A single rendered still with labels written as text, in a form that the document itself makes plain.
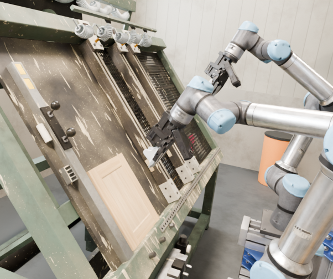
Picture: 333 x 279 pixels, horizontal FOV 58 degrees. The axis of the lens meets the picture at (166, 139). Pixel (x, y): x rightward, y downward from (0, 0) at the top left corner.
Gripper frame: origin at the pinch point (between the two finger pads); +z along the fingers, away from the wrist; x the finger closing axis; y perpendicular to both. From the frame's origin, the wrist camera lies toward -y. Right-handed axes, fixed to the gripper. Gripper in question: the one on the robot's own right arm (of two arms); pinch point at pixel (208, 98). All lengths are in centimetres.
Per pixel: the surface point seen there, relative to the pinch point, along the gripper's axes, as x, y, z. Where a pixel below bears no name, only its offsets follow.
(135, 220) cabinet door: -4, -2, 67
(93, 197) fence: 23, 6, 60
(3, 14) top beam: 56, 71, 17
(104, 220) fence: 20, -2, 65
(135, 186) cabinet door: -12, 13, 58
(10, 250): 36, 19, 98
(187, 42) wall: -300, 256, -63
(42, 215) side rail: 49, 1, 63
